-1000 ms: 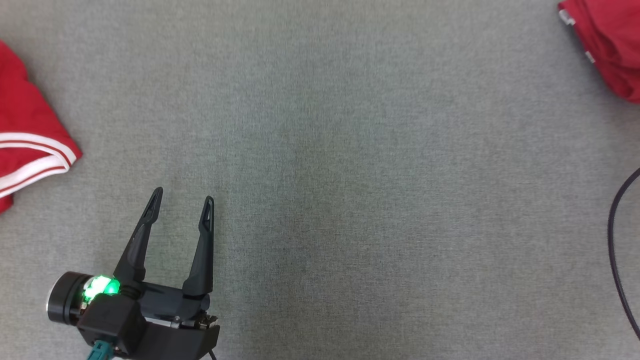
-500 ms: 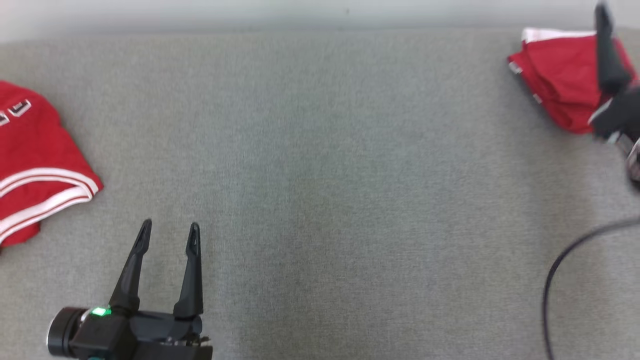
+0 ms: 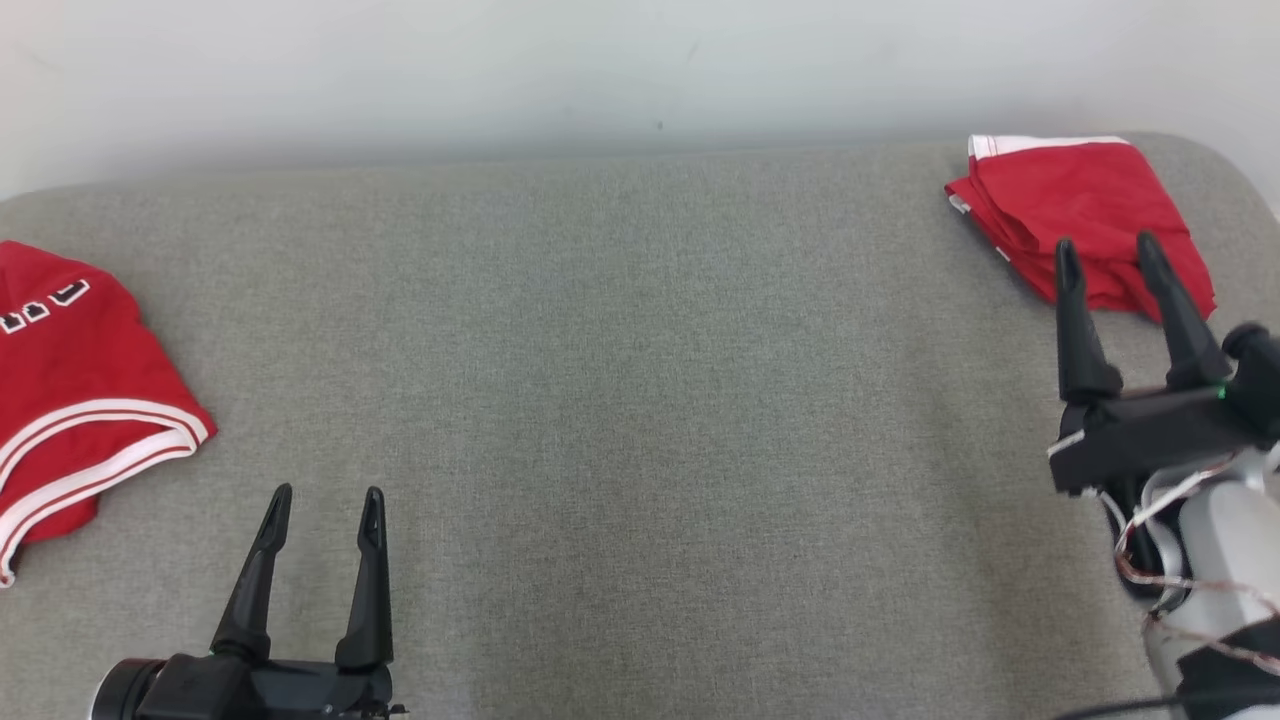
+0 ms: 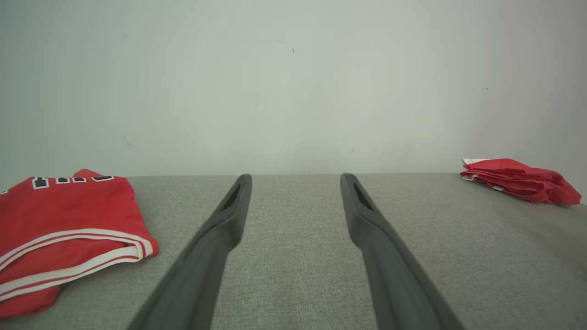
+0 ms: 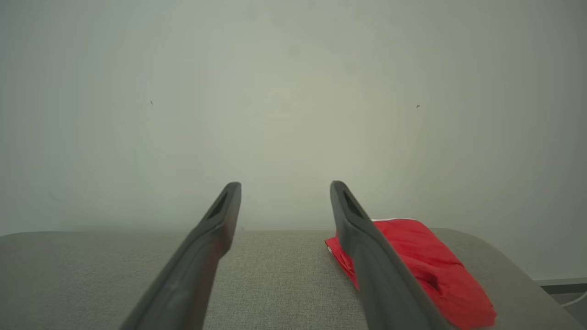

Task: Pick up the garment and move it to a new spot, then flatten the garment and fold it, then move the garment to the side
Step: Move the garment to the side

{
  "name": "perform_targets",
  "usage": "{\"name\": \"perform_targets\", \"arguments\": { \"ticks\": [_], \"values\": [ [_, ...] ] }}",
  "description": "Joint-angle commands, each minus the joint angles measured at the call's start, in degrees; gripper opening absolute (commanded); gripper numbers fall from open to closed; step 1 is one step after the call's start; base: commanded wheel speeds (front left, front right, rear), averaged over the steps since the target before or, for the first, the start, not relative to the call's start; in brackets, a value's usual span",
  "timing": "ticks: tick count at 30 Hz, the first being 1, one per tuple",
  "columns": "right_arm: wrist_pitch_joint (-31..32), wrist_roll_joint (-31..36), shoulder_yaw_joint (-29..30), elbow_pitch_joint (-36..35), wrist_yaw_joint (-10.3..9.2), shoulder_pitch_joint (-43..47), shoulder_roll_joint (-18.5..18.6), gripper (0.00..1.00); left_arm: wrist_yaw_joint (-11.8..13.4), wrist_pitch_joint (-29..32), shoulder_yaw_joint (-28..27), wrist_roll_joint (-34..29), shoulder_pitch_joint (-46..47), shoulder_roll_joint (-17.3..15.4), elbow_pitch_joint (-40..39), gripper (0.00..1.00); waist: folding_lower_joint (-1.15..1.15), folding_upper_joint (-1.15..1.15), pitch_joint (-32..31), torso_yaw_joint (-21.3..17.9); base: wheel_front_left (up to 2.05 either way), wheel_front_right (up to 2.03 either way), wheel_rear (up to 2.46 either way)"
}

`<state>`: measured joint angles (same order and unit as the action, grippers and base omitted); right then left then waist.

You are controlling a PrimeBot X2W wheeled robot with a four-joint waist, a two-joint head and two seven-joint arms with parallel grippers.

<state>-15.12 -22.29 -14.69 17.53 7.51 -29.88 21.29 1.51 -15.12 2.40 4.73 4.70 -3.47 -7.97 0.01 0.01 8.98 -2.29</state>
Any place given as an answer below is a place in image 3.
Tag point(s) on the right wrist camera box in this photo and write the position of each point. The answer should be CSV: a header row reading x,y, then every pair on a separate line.
x,y
1260,380

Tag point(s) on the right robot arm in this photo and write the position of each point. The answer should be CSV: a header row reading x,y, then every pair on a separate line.
x,y
1220,540

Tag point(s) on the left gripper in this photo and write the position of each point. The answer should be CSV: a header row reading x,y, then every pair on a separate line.
x,y
280,695

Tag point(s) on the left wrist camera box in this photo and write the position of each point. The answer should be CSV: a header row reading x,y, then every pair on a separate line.
x,y
125,695

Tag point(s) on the red Bulls 23 jersey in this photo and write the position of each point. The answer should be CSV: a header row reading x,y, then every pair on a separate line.
x,y
70,370

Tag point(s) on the red shorts with white stripe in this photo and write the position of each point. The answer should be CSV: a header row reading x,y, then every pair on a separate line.
x,y
1080,200

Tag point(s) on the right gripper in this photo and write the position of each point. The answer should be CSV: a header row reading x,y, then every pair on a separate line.
x,y
1150,435

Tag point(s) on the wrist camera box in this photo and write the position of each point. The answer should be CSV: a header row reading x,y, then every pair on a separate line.
x,y
125,695
1260,380

